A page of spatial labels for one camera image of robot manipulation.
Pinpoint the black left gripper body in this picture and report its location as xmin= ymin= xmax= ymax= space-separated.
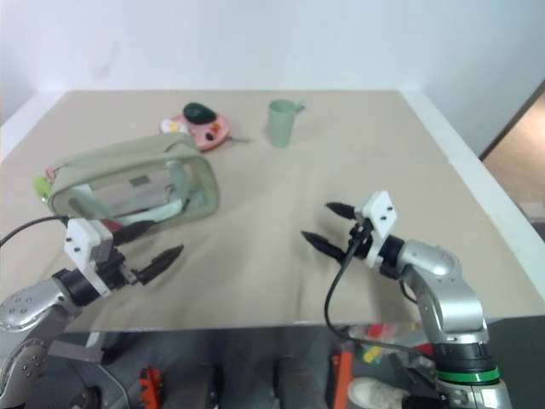
xmin=95 ymin=248 xmax=144 ymax=291

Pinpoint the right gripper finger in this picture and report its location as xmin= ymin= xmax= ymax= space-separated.
xmin=325 ymin=201 xmax=358 ymax=221
xmin=300 ymin=230 xmax=347 ymax=263

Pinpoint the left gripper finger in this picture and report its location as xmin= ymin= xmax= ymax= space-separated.
xmin=135 ymin=244 xmax=185 ymax=285
xmin=112 ymin=221 xmax=149 ymax=247

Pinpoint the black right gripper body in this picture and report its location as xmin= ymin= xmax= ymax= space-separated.
xmin=347 ymin=216 xmax=376 ymax=262

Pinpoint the green transparent pouch bag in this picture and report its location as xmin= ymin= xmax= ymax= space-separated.
xmin=45 ymin=132 xmax=221 ymax=230

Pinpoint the red toy pile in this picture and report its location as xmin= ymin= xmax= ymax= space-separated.
xmin=361 ymin=323 xmax=412 ymax=343

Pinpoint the pale green plastic cup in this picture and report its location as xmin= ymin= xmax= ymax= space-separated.
xmin=267 ymin=99 xmax=307 ymax=149

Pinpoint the white yellow toy egg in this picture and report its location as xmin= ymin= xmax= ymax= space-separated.
xmin=160 ymin=119 xmax=189 ymax=135

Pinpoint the yellow green toy block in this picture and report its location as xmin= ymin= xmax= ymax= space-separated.
xmin=360 ymin=345 xmax=383 ymax=365

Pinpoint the orange black tool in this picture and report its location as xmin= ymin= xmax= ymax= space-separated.
xmin=137 ymin=366 xmax=165 ymax=405

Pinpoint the pink toy plate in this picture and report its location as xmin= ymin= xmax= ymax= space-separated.
xmin=160 ymin=111 xmax=232 ymax=153

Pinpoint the orange upright bar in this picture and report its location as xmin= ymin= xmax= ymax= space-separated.
xmin=330 ymin=340 xmax=355 ymax=409

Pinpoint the dark green toy avocado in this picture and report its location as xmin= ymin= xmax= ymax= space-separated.
xmin=182 ymin=101 xmax=215 ymax=125

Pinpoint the brown wooden door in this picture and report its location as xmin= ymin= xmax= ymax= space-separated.
xmin=479 ymin=78 xmax=545 ymax=205

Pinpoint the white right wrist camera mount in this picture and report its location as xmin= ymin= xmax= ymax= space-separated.
xmin=354 ymin=190 xmax=399 ymax=268

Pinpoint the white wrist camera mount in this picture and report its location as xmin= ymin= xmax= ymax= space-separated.
xmin=354 ymin=190 xmax=399 ymax=268
xmin=63 ymin=217 xmax=114 ymax=296

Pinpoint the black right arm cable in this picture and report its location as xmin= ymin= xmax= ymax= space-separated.
xmin=324 ymin=236 xmax=439 ymax=372

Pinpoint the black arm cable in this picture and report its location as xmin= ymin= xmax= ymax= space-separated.
xmin=0 ymin=216 xmax=70 ymax=249
xmin=324 ymin=236 xmax=439 ymax=372

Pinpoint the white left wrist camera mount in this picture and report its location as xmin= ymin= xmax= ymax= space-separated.
xmin=63 ymin=217 xmax=114 ymax=296

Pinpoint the grey flat bracket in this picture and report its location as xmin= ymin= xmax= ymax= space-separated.
xmin=49 ymin=336 xmax=104 ymax=362

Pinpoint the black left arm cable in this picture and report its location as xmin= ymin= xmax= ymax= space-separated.
xmin=0 ymin=216 xmax=70 ymax=249

